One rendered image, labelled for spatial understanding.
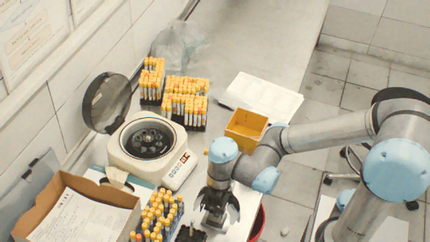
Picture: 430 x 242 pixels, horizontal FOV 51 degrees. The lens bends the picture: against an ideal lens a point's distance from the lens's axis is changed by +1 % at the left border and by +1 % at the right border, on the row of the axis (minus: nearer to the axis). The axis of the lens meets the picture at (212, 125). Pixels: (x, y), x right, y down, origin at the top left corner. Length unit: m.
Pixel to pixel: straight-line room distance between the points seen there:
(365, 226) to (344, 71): 2.60
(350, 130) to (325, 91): 2.30
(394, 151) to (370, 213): 0.20
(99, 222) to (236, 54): 1.05
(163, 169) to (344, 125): 0.66
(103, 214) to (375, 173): 0.87
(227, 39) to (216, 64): 0.20
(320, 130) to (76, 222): 0.79
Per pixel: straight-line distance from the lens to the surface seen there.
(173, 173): 1.56
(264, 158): 1.17
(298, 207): 2.66
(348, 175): 2.76
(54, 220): 1.49
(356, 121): 1.08
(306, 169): 2.84
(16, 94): 1.28
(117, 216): 1.46
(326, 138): 1.12
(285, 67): 2.09
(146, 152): 1.55
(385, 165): 0.90
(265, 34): 2.28
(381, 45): 3.79
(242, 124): 1.77
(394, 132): 0.93
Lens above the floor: 2.17
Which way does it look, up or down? 47 degrees down
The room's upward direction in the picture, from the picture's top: 5 degrees clockwise
